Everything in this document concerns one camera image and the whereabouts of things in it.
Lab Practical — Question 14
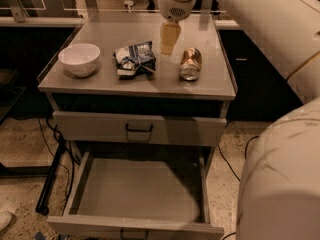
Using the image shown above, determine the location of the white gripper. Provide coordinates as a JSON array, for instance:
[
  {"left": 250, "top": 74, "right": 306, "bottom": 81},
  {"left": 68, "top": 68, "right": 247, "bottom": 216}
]
[{"left": 158, "top": 0, "right": 195, "bottom": 55}]

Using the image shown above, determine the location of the blue chip bag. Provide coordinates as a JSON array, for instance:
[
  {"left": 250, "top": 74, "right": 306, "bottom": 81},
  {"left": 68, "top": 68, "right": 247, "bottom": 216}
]
[{"left": 113, "top": 41, "right": 156, "bottom": 77}]

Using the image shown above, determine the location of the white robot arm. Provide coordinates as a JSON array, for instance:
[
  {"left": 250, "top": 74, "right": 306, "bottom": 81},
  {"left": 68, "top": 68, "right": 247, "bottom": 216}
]
[{"left": 159, "top": 0, "right": 320, "bottom": 240}]

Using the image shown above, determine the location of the grey drawer cabinet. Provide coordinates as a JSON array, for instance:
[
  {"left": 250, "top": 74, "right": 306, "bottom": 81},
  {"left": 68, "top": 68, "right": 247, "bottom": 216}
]
[{"left": 37, "top": 11, "right": 238, "bottom": 240}]

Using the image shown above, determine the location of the closed upper grey drawer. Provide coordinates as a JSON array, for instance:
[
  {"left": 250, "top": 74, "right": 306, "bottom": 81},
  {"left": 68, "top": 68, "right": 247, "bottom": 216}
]
[{"left": 53, "top": 111, "right": 226, "bottom": 147}]

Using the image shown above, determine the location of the open middle grey drawer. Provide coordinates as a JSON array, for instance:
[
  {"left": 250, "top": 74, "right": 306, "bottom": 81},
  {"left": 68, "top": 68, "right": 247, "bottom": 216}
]
[{"left": 48, "top": 152, "right": 224, "bottom": 240}]

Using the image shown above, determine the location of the gold soda can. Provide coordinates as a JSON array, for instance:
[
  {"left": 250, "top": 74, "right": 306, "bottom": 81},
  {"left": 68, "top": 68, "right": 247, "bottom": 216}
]
[{"left": 179, "top": 47, "right": 202, "bottom": 81}]

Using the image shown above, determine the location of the white ceramic bowl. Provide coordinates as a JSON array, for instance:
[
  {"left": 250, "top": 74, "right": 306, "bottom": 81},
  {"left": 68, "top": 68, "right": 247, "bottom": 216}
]
[{"left": 58, "top": 43, "right": 101, "bottom": 77}]

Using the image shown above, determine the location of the white shoe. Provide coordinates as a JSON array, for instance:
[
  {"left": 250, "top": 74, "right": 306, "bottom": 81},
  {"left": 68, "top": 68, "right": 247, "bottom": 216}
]
[{"left": 0, "top": 211, "right": 14, "bottom": 231}]

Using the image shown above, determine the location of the black table leg frame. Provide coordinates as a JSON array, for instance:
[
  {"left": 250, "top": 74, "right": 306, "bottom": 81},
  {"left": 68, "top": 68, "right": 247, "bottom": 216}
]
[{"left": 0, "top": 139, "right": 66, "bottom": 216}]

